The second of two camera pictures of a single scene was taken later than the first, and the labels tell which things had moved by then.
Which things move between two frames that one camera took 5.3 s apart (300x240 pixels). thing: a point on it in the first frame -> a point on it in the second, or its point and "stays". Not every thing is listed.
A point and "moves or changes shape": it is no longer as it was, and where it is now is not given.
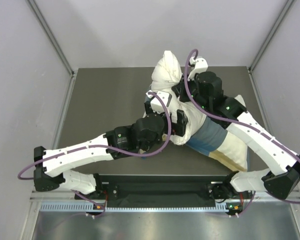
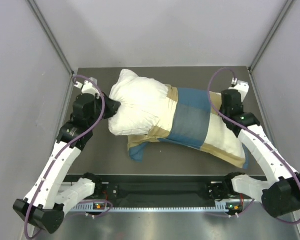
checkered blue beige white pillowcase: x=212 y=140 moves or changes shape
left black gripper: x=178 y=129 -> x=111 y=106
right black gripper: x=180 y=90 -> x=221 y=108
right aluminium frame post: x=276 y=26 stays
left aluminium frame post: x=50 y=34 stays
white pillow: x=167 y=75 -> x=144 y=103
